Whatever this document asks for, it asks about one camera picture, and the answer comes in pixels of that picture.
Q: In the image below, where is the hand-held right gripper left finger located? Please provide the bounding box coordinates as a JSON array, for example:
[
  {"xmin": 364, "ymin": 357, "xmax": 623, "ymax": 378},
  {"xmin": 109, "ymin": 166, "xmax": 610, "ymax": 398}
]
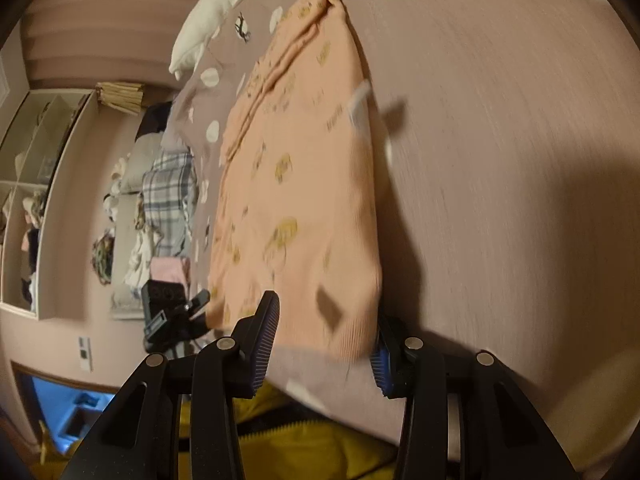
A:
[{"xmin": 60, "ymin": 290, "xmax": 281, "ymax": 480}]

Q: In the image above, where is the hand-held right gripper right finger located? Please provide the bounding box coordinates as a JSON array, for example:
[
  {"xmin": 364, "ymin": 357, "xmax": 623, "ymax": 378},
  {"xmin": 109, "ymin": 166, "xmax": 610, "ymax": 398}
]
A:
[{"xmin": 370, "ymin": 316, "xmax": 576, "ymax": 480}]

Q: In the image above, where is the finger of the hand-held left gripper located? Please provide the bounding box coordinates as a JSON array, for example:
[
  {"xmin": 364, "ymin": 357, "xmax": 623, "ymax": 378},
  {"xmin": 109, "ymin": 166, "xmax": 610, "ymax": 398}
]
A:
[{"xmin": 182, "ymin": 288, "xmax": 211, "ymax": 317}]

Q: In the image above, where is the peach cartoon print garment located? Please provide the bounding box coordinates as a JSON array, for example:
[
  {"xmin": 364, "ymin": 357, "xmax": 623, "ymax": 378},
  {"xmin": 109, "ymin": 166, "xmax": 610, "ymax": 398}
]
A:
[{"xmin": 206, "ymin": 0, "xmax": 385, "ymax": 361}]

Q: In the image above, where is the pink folded cloth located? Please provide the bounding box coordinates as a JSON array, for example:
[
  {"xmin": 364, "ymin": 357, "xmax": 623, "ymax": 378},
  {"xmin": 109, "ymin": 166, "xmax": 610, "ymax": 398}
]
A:
[{"xmin": 149, "ymin": 257, "xmax": 192, "ymax": 297}]

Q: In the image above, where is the white crumpled cloth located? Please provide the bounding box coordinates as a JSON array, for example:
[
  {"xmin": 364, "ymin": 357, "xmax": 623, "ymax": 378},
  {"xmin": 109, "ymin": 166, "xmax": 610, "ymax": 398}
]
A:
[{"xmin": 122, "ymin": 229, "xmax": 152, "ymax": 288}]

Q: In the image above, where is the floral patterned cloth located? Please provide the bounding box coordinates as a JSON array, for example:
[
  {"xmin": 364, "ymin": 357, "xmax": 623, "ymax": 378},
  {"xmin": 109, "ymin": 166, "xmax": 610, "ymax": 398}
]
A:
[{"xmin": 91, "ymin": 229, "xmax": 117, "ymax": 287}]

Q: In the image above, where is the blue plaid cloth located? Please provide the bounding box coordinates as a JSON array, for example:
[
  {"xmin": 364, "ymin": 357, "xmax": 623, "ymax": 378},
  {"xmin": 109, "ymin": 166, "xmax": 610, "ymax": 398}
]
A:
[{"xmin": 141, "ymin": 149, "xmax": 199, "ymax": 262}]

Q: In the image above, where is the yellow jacket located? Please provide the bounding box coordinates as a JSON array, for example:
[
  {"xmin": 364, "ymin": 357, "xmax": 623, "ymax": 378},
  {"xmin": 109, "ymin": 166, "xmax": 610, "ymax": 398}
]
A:
[{"xmin": 30, "ymin": 379, "xmax": 403, "ymax": 480}]

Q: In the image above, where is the white plush toy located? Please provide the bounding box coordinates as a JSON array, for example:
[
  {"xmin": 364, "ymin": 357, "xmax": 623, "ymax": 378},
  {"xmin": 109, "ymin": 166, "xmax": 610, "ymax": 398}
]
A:
[{"xmin": 102, "ymin": 156, "xmax": 132, "ymax": 222}]

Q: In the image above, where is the grey pillow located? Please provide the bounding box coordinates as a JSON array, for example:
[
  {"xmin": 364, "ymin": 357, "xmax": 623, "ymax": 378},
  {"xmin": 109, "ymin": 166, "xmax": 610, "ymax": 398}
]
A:
[{"xmin": 119, "ymin": 132, "xmax": 167, "ymax": 194}]

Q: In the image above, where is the blue plastic bin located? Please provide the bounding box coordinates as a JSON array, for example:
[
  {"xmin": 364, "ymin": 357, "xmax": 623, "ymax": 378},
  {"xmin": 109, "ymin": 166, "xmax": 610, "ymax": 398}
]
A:
[{"xmin": 31, "ymin": 374, "xmax": 117, "ymax": 457}]

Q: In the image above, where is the white shelf cabinet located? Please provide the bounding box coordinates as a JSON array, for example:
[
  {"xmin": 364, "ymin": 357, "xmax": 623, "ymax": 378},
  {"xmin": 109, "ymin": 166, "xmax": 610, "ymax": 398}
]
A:
[{"xmin": 0, "ymin": 88, "xmax": 99, "ymax": 322}]

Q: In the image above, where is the dark cloth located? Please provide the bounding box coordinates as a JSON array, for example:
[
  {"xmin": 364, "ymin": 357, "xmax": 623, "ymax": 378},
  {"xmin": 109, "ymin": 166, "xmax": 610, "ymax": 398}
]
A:
[{"xmin": 137, "ymin": 102, "xmax": 174, "ymax": 137}]

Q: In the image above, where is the straw-coloured fringed bundle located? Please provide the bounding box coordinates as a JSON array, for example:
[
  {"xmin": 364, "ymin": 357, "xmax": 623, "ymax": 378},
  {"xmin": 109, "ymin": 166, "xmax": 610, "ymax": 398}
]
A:
[{"xmin": 95, "ymin": 81, "xmax": 147, "ymax": 117}]

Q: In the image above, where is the pink polka dot blanket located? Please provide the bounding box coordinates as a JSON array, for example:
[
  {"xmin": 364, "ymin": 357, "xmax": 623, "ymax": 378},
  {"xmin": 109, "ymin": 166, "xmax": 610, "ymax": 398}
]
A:
[{"xmin": 162, "ymin": 0, "xmax": 640, "ymax": 463}]

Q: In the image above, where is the white pillow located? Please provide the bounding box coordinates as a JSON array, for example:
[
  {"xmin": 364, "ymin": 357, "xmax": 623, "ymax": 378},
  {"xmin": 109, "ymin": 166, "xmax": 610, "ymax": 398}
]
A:
[{"xmin": 169, "ymin": 0, "xmax": 282, "ymax": 79}]

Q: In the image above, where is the white wall switch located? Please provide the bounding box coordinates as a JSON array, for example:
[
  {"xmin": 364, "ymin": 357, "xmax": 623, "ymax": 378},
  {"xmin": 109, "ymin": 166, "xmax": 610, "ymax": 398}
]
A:
[{"xmin": 77, "ymin": 337, "xmax": 95, "ymax": 374}]

